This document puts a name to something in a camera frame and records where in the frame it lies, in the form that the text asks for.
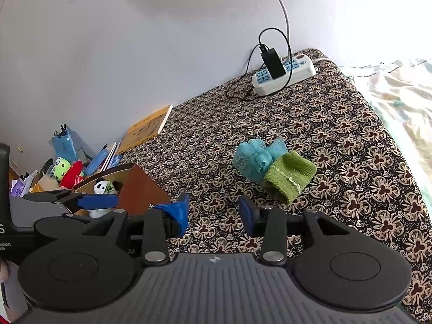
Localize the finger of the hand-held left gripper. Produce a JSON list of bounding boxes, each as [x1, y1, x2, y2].
[[23, 190, 73, 204], [50, 193, 119, 214]]

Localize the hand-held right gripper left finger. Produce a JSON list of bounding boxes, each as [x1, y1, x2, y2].
[[83, 192, 190, 266]]

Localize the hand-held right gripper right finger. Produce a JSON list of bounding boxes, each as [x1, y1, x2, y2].
[[238, 196, 352, 266]]

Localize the panda plush toy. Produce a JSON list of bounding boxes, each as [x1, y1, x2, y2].
[[88, 180, 124, 218]]

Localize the brown cardboard box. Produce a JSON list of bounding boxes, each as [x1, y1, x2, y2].
[[71, 163, 173, 218]]

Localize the blue lace sock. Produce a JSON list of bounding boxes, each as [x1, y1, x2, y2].
[[232, 138, 289, 184]]

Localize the green knit sock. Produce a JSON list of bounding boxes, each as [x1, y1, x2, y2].
[[262, 151, 318, 206]]

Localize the person's left hand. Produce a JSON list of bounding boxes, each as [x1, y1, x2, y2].
[[0, 258, 29, 323]]

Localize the purple packet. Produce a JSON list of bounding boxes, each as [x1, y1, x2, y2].
[[10, 179, 27, 198]]

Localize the green frog plush toy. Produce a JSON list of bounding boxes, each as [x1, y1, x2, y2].
[[52, 157, 72, 182]]

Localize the red plush toy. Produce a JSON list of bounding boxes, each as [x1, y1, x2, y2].
[[60, 160, 85, 190]]

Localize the blue books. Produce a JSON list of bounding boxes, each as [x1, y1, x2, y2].
[[84, 142, 124, 176]]

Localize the yellow book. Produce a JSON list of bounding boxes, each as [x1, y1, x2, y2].
[[116, 104, 174, 155]]

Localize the brown floral blanket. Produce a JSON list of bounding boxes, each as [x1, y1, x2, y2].
[[118, 49, 432, 323]]

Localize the white power strip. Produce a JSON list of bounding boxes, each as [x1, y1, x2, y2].
[[251, 54, 317, 97]]

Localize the black charger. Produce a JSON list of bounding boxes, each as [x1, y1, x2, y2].
[[260, 49, 287, 79]]

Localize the pale green bedsheet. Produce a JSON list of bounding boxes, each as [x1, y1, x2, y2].
[[339, 59, 432, 183]]

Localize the black cable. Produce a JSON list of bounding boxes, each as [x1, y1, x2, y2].
[[225, 27, 292, 101]]

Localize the white cable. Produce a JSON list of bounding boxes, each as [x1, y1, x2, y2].
[[262, 0, 335, 66]]

